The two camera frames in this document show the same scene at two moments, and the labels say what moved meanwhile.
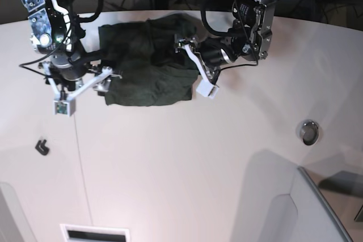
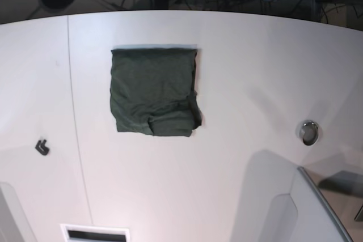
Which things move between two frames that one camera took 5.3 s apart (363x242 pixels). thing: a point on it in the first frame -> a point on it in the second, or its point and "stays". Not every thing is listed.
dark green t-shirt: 144,54 -> 152,90
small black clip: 41,148 stays
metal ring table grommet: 309,132 stays
